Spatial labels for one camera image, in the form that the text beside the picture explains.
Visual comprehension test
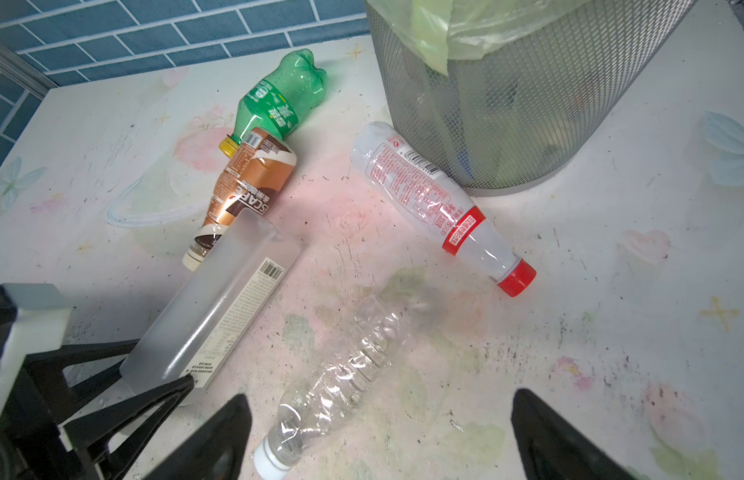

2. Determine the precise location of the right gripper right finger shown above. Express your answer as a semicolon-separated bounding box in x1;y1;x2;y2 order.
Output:
511;388;634;480

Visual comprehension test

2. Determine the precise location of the clear crushed water bottle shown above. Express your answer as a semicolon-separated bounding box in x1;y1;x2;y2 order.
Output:
253;296;416;479

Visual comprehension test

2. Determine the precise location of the frosted clear bottle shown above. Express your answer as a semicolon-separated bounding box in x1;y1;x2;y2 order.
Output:
120;213;301;398

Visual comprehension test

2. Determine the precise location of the brown coffee bottle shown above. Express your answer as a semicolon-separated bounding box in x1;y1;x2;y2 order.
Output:
183;127;297;271

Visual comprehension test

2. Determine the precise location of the pink label red cap bottle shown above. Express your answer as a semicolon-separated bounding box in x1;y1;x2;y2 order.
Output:
351;121;537;298

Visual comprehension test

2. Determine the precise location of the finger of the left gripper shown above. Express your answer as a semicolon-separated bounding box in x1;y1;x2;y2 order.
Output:
23;339;139;423
64;375;194;479

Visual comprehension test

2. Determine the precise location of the green plastic bin liner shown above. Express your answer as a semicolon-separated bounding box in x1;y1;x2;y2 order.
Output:
369;0;587;74

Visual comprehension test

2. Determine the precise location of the green Sprite bottle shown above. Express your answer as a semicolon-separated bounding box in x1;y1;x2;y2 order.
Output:
219;48;329;158

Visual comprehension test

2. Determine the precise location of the grey mesh waste bin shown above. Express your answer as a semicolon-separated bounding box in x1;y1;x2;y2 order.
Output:
366;0;691;195

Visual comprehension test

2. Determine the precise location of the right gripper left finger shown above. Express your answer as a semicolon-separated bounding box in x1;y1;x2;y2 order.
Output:
147;394;253;479

